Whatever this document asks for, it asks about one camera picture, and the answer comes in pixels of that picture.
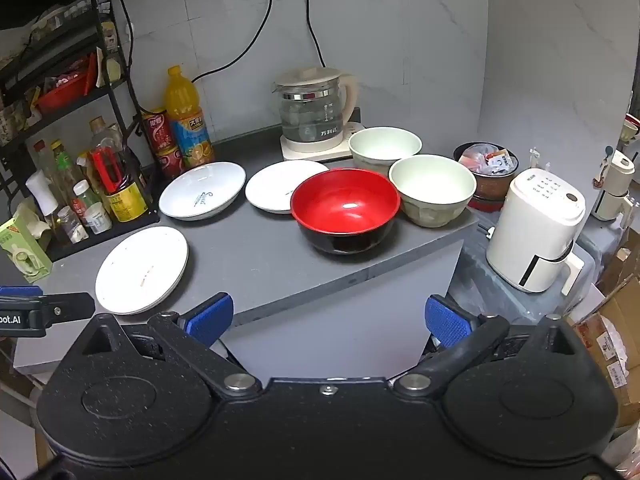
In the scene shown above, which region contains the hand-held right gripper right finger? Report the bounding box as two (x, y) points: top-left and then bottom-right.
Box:
(392, 294), (576, 401)

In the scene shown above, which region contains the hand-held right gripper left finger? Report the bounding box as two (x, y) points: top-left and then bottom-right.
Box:
(80, 292), (263, 401)

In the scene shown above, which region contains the deep white plate with print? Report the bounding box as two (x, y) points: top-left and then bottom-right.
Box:
(158, 161), (247, 222)

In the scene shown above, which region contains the green carton box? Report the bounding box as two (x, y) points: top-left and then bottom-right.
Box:
(0, 203), (53, 282)

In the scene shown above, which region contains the clear jar with white powder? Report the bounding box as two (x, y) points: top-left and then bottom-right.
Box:
(56, 206), (89, 244)

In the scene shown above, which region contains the white plastic jar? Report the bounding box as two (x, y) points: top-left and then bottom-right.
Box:
(83, 203), (113, 235)

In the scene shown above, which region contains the white plastic bottle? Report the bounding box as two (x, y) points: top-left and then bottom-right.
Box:
(25, 170), (60, 216)

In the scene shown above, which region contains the green bottle with white cap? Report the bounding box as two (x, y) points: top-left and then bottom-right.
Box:
(73, 180), (103, 211)

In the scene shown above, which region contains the dark bottle with yellow label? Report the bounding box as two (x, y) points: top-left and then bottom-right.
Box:
(102, 150), (150, 224)

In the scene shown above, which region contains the white air fryer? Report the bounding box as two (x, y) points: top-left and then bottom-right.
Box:
(486, 169), (587, 296)

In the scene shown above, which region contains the pale green bowl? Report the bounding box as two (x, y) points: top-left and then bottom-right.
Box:
(388, 155), (477, 228)
(348, 127), (422, 177)

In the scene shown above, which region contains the dark brown pot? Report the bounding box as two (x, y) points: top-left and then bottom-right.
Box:
(452, 141), (521, 214)

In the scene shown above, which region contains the shallow white plate with print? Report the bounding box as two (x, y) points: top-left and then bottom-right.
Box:
(244, 160), (330, 214)

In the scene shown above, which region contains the red and black bowl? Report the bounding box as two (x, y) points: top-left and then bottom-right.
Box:
(290, 169), (401, 255)

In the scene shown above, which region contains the red drink can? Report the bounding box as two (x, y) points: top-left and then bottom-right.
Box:
(142, 108), (174, 153)
(156, 146), (187, 179)

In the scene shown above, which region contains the pile of small packets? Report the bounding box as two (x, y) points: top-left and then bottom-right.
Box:
(457, 144), (518, 173)

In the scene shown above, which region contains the cardboard box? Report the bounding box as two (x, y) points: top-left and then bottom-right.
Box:
(572, 275), (640, 428)

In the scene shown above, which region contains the tall clear bottle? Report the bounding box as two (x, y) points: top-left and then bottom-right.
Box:
(89, 116), (124, 161)

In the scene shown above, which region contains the orange juice bottle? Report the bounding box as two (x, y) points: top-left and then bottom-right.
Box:
(165, 65), (215, 170)

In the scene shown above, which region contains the wooden board at edge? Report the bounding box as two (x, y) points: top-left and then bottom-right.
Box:
(279, 107), (363, 162)

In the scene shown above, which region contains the red plastic basket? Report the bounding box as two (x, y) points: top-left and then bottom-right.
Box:
(35, 72), (94, 114)

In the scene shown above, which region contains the black metal rack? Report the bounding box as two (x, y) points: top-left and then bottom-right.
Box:
(0, 0), (161, 261)

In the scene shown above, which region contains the small white appliance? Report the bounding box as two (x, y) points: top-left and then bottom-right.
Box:
(591, 149), (636, 222)

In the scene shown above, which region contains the glass electric kettle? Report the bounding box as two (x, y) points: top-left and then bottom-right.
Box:
(272, 66), (360, 143)

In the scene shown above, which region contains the black rack cable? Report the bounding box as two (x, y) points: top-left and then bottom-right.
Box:
(102, 0), (146, 126)

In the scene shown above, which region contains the black power cable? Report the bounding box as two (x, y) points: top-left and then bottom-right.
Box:
(191, 0), (275, 83)
(299, 0), (327, 69)

